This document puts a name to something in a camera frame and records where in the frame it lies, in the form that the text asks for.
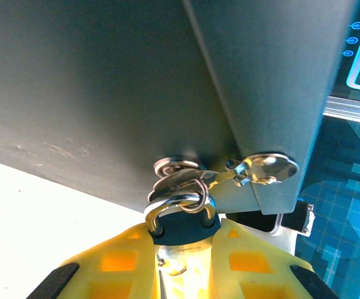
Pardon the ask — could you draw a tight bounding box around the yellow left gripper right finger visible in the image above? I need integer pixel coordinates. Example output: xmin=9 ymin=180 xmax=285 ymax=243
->
xmin=210 ymin=217 xmax=340 ymax=299

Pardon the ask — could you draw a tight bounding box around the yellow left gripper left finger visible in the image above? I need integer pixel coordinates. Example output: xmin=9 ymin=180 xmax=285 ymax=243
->
xmin=26 ymin=222 xmax=166 ymax=299

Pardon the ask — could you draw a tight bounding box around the brass padlock with silver shackle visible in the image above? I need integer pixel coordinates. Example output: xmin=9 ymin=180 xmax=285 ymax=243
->
xmin=143 ymin=192 xmax=222 ymax=299

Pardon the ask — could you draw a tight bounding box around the thin wire key ring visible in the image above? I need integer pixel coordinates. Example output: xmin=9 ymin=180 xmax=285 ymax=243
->
xmin=179 ymin=178 xmax=211 ymax=214

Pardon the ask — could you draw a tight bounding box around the silver key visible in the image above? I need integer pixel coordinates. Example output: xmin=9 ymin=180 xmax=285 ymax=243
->
xmin=224 ymin=152 xmax=301 ymax=187

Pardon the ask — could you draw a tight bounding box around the silver key ring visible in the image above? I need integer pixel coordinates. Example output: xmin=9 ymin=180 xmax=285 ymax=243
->
xmin=147 ymin=169 xmax=221 ymax=203
xmin=153 ymin=157 xmax=200 ymax=177

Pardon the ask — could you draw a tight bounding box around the small black block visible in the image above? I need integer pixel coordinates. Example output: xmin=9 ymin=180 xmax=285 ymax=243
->
xmin=282 ymin=200 xmax=315 ymax=235

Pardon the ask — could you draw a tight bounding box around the blue patterned backdrop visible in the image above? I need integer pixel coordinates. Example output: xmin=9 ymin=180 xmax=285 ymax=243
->
xmin=294 ymin=0 xmax=360 ymax=299

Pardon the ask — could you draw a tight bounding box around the grey metal box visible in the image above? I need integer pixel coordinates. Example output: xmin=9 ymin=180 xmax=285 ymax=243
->
xmin=0 ymin=0 xmax=360 ymax=216

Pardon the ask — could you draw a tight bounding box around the aluminium rail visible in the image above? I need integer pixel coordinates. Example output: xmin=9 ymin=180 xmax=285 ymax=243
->
xmin=322 ymin=95 xmax=360 ymax=126

